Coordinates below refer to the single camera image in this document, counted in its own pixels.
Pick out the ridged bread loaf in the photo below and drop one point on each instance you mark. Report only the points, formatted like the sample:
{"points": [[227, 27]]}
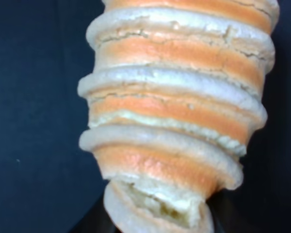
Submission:
{"points": [[174, 98]]}

